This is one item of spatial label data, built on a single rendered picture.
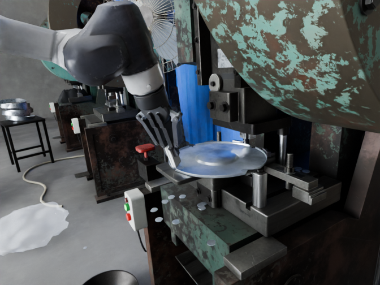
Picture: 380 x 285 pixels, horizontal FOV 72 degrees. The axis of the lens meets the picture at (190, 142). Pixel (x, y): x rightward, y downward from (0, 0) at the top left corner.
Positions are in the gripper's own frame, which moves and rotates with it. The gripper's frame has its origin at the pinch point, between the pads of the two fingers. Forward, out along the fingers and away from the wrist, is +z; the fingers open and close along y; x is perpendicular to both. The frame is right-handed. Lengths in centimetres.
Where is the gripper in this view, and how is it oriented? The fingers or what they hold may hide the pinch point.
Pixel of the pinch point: (173, 155)
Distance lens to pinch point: 72.0
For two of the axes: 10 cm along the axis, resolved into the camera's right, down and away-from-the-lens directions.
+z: 2.5, 7.8, 5.8
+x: 4.3, -6.2, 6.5
